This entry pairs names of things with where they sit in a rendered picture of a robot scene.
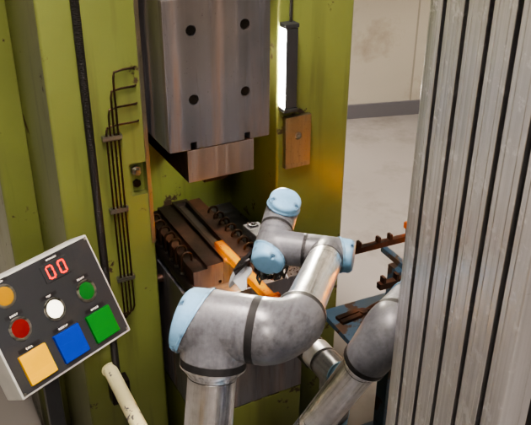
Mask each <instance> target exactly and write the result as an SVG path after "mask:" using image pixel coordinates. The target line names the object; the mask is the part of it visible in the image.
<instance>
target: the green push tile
mask: <svg viewBox="0 0 531 425"><path fill-rule="evenodd" d="M84 319H85V320H86V322H87V324H88V327H89V329H90V331H91V333H92V335H93V337H94V339H95V341H96V343H97V344H99V343H101V342H102V341H104V340H105V339H107V338H108V337H110V336H112V335H113V334H115V333H116V332H117V331H119V330H120V327H119V326H118V324H117V322H116V320H115V317H114V316H113V313H112V311H111V309H110V306H109V305H108V304H107V305H105V306H103V307H102V308H100V309H98V310H96V311H94V312H93V313H92V314H90V315H88V316H86V317H85V318H84Z"/></svg>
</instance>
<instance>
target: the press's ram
mask: <svg viewBox="0 0 531 425"><path fill-rule="evenodd" d="M270 1H271V0H138V11H139V22H140V34H141V45H142V67H143V78H144V89H145V101H146V112H147V132H148V133H149V134H150V135H151V136H152V137H153V138H154V139H155V140H156V141H157V142H158V143H159V144H160V145H161V146H162V147H163V148H164V149H165V150H166V151H167V152H168V153H179V152H184V151H188V150H191V146H190V144H192V145H193V146H194V147H195V148H205V147H210V146H214V145H218V144H224V143H231V142H236V141H240V140H244V135H245V136H246V137H248V138H254V137H262V136H267V135H269V120H270Z"/></svg>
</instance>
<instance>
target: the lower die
mask: <svg viewBox="0 0 531 425"><path fill-rule="evenodd" d="M181 202H187V203H188V204H189V205H190V206H191V207H192V209H193V210H194V211H195V212H196V213H197V214H198V215H199V216H200V217H201V218H202V219H203V220H204V221H205V222H206V224H207V225H208V226H209V227H210V228H211V229H212V230H213V231H214V232H215V233H216V234H217V235H218V236H219V237H220V238H221V240H223V241H224V242H225V243H226V244H227V245H228V246H229V247H230V248H231V249H232V250H233V251H234V252H235V253H236V254H237V255H238V256H239V258H240V259H241V258H243V257H244V256H246V255H247V254H248V253H249V251H250V248H249V247H248V246H246V250H244V245H245V243H244V242H243V241H242V240H240V241H239V243H237V240H238V238H239V237H238V236H237V235H236V234H233V237H231V233H232V230H231V229H230V228H229V227H228V228H227V231H225V230H224V229H225V226H226V224H225V223H224V222H223V221H222V222H221V224H219V220H220V218H219V217H218V216H217V215H216V218H213V215H214V212H213V211H212V210H210V212H209V213H208V212H207V210H208V208H209V207H208V206H207V205H206V204H205V203H204V202H203V201H202V200H201V199H200V198H196V199H193V200H189V201H188V200H187V199H183V200H179V201H175V202H172V205H168V206H165V207H158V210H157V211H154V212H153V213H157V214H159V215H160V217H161V219H163V220H164V221H165V224H166V225H168V226H169V227H170V229H171V231H172V232H174V233H175V235H176V238H179V239H180V240H181V244H182V245H185V246H186V248H187V251H189V252H191V253H192V255H193V261H191V260H190V255H189V254H185V255H184V256H183V270H184V274H185V275H186V277H187V278H188V279H189V280H190V282H191V283H192V284H193V286H194V287H195V288H209V287H213V286H216V285H219V284H222V283H226V282H229V280H230V277H231V275H232V273H233V267H232V266H231V265H230V264H229V263H228V262H227V258H226V257H225V256H224V255H223V254H222V253H221V252H220V251H219V249H218V248H217V247H216V246H215V245H214V244H213V243H212V242H211V241H210V240H209V239H208V238H207V237H206V236H205V235H204V234H203V233H202V231H201V230H200V229H199V228H198V227H197V226H196V225H195V224H194V223H193V222H192V220H191V219H190V218H189V217H188V216H187V215H186V214H185V213H184V212H183V210H182V209H181V208H180V207H179V206H178V205H177V203H181ZM162 226H164V224H163V222H158V223H157V224H156V228H157V238H158V242H159V235H158V231H159V229H160V228H161V227H162ZM168 232H169V231H168V229H167V228H165V229H162V230H161V235H162V245H163V247H164V235H165V234H166V233H168ZM173 238H174V236H173V235H172V234H168V235H167V237H166V240H167V251H168V254H169V242H170V241H171V240H172V239H173ZM178 245H179V241H178V240H175V241H173V242H172V257H173V260H174V262H175V259H174V249H175V248H176V246H178ZM183 252H185V249H184V247H180V248H179V249H178V250H177V257H178V264H179V268H180V256H181V254H182V253H183ZM219 280H222V282H220V283H219V282H218V281H219Z"/></svg>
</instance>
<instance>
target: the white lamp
mask: <svg viewBox="0 0 531 425"><path fill-rule="evenodd" d="M46 310H47V313H48V315H49V316H50V317H52V318H58V317H60V316H61V315H62V312H63V306H62V303H61V302H60V301H58V300H52V301H51V302H49V304H48V305H47V308H46Z"/></svg>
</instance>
